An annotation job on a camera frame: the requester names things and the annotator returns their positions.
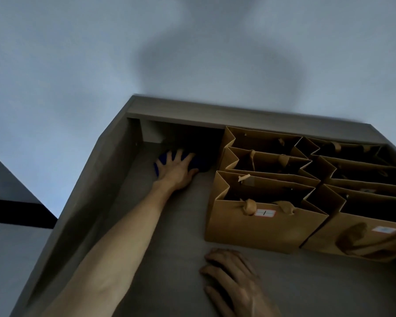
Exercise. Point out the person's right hand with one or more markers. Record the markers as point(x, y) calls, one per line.
point(241, 287)

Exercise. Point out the person's left hand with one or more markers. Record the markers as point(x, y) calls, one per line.
point(175, 174)

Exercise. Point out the person's left little finger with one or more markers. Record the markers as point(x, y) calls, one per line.
point(161, 163)

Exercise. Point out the person's left middle finger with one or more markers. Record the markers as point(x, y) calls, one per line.
point(180, 155)

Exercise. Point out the person's left thumb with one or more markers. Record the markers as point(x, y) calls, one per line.
point(193, 174)

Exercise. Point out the person's right thumb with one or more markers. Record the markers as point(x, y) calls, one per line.
point(217, 302)

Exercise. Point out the dark blue rounded object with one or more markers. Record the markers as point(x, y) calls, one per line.
point(202, 164)

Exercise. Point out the person's left forearm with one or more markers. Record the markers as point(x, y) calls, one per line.
point(118, 247)

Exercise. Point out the grey wooden shelf unit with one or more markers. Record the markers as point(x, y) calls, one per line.
point(184, 110)

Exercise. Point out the group of brown paper bags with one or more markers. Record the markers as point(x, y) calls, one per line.
point(267, 224)

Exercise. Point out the grey cabinet with black stripe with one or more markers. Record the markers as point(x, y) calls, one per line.
point(6, 260)

